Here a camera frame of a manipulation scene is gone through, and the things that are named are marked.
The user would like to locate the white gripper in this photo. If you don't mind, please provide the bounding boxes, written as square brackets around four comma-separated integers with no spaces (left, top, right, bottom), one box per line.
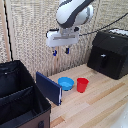
[45,27,81,57]

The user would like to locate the white item on air fryer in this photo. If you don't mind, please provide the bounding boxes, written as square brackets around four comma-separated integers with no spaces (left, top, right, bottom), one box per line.
[109,28,128,37]

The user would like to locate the blue plastic bowl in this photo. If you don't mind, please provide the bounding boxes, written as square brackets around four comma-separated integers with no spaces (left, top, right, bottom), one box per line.
[57,76,75,92]

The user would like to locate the black air fryer drawer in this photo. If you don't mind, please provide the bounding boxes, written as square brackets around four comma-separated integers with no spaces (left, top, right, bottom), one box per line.
[87,45,118,80]

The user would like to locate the black air fryer body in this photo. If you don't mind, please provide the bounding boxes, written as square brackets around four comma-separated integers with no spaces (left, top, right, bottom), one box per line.
[87,29,128,81]

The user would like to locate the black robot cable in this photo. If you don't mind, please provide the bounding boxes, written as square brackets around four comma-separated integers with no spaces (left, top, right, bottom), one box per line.
[79,12,128,37]

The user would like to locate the black fabric storage box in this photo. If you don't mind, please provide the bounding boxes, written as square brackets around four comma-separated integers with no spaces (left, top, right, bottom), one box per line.
[0,59,52,128]

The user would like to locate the red plastic cup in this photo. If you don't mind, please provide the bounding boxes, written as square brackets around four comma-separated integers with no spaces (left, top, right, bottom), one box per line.
[76,77,90,94]

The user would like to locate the woven bamboo screen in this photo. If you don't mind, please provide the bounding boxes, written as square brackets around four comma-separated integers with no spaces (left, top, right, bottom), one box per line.
[0,0,128,81]

